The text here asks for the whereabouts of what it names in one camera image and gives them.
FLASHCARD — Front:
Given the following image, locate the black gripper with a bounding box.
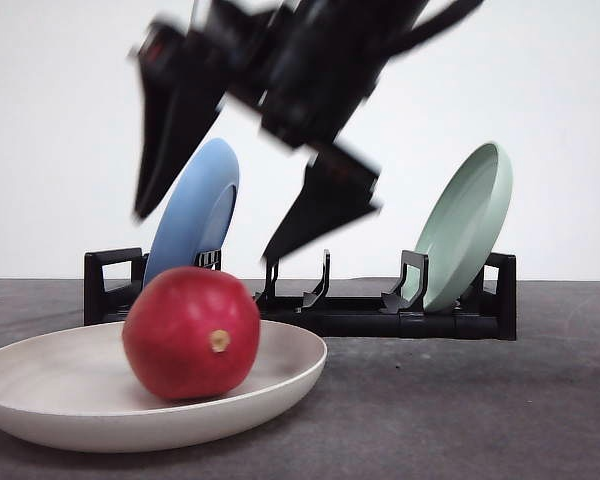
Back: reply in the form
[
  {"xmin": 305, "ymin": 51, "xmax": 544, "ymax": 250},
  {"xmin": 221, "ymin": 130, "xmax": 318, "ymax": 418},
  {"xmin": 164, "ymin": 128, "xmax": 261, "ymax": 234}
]
[{"xmin": 131, "ymin": 0, "xmax": 430, "ymax": 261}]

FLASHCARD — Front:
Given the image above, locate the red pomegranate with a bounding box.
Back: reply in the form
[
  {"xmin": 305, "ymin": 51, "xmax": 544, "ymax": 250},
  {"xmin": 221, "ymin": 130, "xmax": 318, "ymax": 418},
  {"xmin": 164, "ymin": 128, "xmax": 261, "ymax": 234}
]
[{"xmin": 122, "ymin": 266, "xmax": 261, "ymax": 401}]

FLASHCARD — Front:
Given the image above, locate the white plate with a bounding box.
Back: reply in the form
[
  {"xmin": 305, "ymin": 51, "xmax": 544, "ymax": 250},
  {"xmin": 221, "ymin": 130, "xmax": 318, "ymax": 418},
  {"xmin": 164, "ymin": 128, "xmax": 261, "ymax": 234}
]
[{"xmin": 0, "ymin": 321, "xmax": 327, "ymax": 453}]

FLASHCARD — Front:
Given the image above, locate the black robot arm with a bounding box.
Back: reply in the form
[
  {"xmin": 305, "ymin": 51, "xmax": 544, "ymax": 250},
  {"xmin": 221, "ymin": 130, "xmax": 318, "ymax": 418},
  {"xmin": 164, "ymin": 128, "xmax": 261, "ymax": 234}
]
[{"xmin": 130, "ymin": 0, "xmax": 484, "ymax": 261}]

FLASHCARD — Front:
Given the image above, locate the blue plate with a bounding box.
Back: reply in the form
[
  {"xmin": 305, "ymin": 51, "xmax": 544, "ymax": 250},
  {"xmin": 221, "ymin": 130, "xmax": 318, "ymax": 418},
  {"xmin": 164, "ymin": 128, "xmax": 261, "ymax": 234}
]
[{"xmin": 145, "ymin": 138, "xmax": 240, "ymax": 285}]

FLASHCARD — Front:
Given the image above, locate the green plate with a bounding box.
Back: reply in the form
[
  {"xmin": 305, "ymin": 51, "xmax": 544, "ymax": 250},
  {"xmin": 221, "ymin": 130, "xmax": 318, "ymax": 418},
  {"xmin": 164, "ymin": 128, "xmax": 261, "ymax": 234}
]
[{"xmin": 408, "ymin": 142, "xmax": 514, "ymax": 312}]

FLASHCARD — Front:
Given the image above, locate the black dish rack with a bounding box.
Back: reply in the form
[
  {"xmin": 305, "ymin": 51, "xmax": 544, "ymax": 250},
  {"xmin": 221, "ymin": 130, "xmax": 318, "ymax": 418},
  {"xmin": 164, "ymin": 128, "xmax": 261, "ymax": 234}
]
[{"xmin": 84, "ymin": 248, "xmax": 517, "ymax": 340}]

